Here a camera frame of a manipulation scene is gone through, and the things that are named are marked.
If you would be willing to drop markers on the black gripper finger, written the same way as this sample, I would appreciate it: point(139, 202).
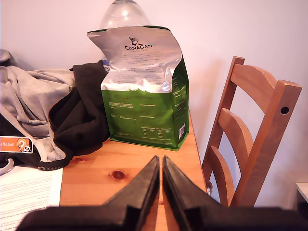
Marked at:
point(144, 192)
point(180, 192)

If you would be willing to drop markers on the silver green Canagan food bag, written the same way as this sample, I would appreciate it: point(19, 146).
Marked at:
point(142, 108)

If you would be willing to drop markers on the dark jacket with grey lining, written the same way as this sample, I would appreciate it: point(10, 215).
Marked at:
point(79, 115)

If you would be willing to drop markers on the wooden chair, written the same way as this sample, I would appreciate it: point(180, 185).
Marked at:
point(269, 134)

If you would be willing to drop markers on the white printed letter sheet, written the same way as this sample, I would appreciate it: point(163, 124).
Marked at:
point(24, 192)

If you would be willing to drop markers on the orange LeRobot patch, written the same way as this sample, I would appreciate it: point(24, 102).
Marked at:
point(12, 144)

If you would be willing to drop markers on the large clear water bottle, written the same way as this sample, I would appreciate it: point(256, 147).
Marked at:
point(122, 14)

